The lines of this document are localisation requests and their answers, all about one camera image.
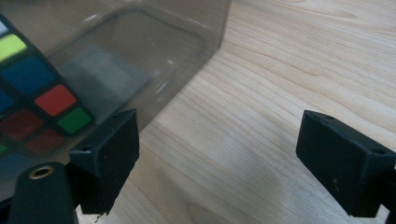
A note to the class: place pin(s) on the clear grey storage box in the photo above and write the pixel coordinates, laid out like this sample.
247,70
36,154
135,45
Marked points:
140,46

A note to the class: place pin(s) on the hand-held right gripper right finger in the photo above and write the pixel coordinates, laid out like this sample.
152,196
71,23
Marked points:
342,168

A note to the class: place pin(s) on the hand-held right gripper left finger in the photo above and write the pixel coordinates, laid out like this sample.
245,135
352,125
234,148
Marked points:
109,161

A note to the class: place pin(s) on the colourful puzzle cube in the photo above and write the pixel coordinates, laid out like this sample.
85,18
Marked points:
37,93

